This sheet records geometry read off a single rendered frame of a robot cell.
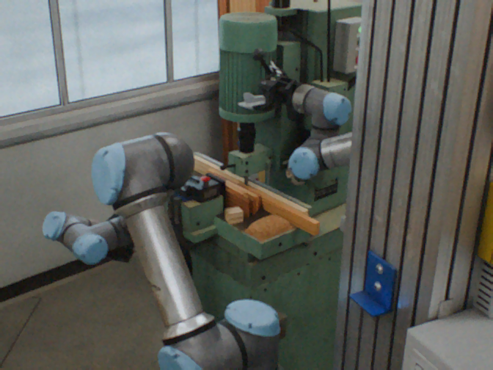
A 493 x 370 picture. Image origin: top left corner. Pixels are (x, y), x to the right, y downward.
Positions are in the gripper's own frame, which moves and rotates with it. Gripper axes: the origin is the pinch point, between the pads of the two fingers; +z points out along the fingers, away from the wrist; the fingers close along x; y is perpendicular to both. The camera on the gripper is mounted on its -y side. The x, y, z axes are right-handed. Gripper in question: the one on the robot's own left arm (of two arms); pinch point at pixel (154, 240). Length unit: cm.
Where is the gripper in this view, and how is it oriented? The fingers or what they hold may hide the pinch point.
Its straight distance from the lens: 200.6
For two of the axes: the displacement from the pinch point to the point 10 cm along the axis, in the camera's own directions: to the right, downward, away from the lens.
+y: -4.1, 9.1, 0.8
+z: 6.5, 2.3, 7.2
